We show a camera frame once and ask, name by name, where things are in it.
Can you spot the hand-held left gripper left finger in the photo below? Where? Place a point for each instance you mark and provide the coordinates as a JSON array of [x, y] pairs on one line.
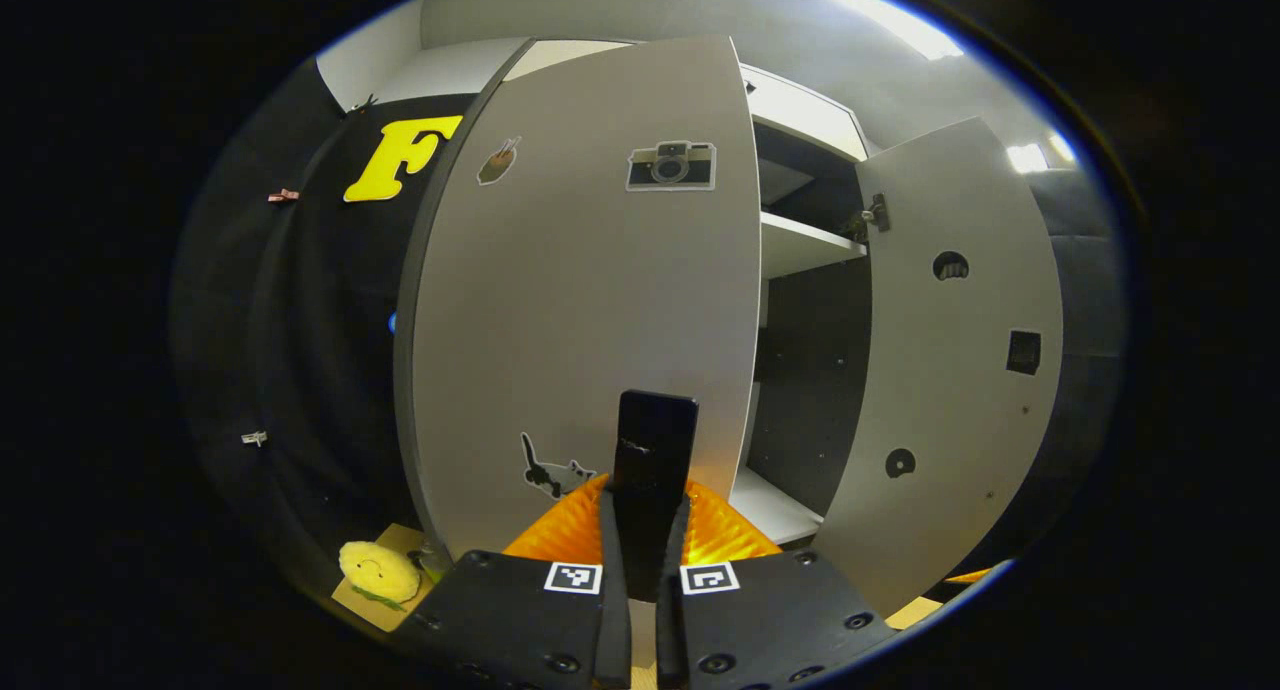
[[520, 620]]

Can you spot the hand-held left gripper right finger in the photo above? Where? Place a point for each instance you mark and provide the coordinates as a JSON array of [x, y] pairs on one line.
[[770, 620]]

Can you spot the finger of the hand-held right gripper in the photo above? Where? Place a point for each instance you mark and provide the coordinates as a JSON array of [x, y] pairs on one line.
[[968, 575]]

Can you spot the cabinet door with headphone sticker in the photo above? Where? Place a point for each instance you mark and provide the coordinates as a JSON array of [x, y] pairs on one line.
[[950, 390]]

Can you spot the cabinet door with camera sticker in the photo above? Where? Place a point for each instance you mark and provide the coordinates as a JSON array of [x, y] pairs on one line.
[[580, 300]]

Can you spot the white cabinet shelf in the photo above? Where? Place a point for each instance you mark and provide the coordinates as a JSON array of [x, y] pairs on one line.
[[775, 510], [805, 242]]

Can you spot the metal door hinge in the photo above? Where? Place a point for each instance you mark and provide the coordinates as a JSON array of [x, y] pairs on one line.
[[876, 215]]

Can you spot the yellow plush toy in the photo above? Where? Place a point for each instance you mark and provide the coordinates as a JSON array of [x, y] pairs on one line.
[[378, 570]]

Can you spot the white clip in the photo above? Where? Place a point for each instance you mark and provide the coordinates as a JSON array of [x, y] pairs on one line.
[[254, 437]]

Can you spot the small ceiling light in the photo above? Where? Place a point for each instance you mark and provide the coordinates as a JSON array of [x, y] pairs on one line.
[[1030, 155]]

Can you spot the pink clip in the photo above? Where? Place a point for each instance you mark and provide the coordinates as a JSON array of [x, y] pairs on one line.
[[283, 196]]

